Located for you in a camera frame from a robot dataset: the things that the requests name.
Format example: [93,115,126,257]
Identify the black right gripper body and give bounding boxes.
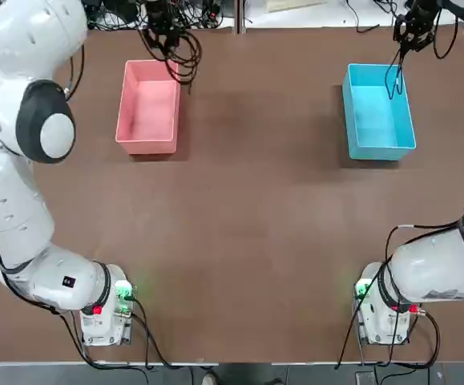
[410,0,437,23]

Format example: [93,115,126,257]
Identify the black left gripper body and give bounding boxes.
[146,0,176,28]

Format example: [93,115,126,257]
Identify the pink plastic box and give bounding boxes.
[115,59,182,156]

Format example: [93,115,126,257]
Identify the blue plastic box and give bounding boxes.
[341,63,418,162]

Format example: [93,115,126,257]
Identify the beige board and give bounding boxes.
[266,0,329,14]

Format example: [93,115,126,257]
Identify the person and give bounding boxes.
[201,363,287,385]

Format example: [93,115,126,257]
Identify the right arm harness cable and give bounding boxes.
[431,0,460,60]

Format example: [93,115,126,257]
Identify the tangle of black cables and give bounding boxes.
[83,0,235,31]

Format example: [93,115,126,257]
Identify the thin black loose cable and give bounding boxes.
[345,0,381,34]

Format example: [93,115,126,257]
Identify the aluminium post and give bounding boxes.
[234,0,248,36]

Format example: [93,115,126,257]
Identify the left arm base cable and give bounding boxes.
[129,294,220,371]

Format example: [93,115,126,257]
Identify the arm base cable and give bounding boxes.
[335,276,442,371]
[129,294,220,371]

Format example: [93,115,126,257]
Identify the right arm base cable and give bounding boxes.
[335,276,442,371]

